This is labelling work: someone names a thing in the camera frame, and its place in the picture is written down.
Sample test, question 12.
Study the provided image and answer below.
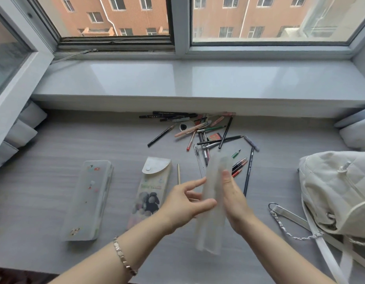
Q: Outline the grey wooden desk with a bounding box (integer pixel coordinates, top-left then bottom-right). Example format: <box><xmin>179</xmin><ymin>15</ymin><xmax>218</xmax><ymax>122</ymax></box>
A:
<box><xmin>0</xmin><ymin>109</ymin><xmax>365</xmax><ymax>284</ymax></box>

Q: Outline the white quilted backpack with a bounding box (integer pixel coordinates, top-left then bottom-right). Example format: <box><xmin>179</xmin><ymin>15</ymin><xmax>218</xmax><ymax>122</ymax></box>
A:
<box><xmin>268</xmin><ymin>150</ymin><xmax>365</xmax><ymax>284</ymax></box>

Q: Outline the silver link bracelet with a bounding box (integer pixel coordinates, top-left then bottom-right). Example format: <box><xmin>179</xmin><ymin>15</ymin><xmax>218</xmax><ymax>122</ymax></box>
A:
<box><xmin>113</xmin><ymin>236</ymin><xmax>138</xmax><ymax>277</ymax></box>

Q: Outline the brick apartment building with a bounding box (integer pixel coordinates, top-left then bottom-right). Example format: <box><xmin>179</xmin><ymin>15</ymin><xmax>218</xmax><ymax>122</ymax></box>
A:
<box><xmin>37</xmin><ymin>0</ymin><xmax>334</xmax><ymax>39</ymax></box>

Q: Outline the clear sticker pencil box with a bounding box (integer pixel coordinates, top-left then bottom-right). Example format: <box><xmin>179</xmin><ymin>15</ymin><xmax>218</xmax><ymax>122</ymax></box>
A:
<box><xmin>61</xmin><ymin>160</ymin><xmax>114</xmax><ymax>242</ymax></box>

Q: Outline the pile of pens and pencils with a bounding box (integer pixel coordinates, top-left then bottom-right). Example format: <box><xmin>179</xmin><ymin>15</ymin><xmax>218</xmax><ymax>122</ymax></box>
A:
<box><xmin>139</xmin><ymin>110</ymin><xmax>260</xmax><ymax>178</ymax></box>

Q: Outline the open white window sash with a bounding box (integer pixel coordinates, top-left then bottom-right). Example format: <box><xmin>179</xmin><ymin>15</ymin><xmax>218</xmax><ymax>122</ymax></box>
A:
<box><xmin>0</xmin><ymin>0</ymin><xmax>55</xmax><ymax>159</ymax></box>

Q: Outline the cartoon sheep pencil pouch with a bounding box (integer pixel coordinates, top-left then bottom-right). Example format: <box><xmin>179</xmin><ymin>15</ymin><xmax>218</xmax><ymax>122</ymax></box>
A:
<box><xmin>126</xmin><ymin>156</ymin><xmax>173</xmax><ymax>231</ymax></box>

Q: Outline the person's left hand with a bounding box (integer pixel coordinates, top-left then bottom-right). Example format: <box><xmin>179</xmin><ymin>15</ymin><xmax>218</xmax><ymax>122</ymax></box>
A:
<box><xmin>157</xmin><ymin>177</ymin><xmax>218</xmax><ymax>234</ymax></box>

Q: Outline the pale blue curtain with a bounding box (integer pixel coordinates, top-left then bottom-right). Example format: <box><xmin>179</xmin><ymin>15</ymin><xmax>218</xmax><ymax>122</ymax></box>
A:
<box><xmin>333</xmin><ymin>106</ymin><xmax>365</xmax><ymax>151</ymax></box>

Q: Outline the person's right hand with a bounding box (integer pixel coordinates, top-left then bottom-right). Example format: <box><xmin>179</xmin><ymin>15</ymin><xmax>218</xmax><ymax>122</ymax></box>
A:
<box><xmin>221</xmin><ymin>170</ymin><xmax>257</xmax><ymax>235</ymax></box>

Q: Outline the white window frame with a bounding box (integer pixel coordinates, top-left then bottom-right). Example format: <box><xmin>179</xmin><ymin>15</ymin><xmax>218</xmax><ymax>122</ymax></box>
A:
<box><xmin>22</xmin><ymin>0</ymin><xmax>365</xmax><ymax>61</ymax></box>

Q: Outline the person's right forearm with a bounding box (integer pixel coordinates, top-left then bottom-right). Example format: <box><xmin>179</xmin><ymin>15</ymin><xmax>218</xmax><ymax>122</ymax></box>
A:
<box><xmin>237</xmin><ymin>215</ymin><xmax>337</xmax><ymax>284</ymax></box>

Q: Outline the person's left forearm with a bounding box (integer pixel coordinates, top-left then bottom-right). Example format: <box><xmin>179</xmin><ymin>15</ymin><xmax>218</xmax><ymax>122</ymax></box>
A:
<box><xmin>48</xmin><ymin>211</ymin><xmax>174</xmax><ymax>284</ymax></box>

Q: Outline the frosted plastic box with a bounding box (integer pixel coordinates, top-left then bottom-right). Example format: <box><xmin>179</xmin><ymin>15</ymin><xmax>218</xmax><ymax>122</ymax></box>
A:
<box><xmin>195</xmin><ymin>156</ymin><xmax>234</xmax><ymax>255</ymax></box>

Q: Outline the white window sill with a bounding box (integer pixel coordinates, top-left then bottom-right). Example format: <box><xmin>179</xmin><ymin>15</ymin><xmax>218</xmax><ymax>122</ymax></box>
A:
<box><xmin>31</xmin><ymin>59</ymin><xmax>365</xmax><ymax>119</ymax></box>

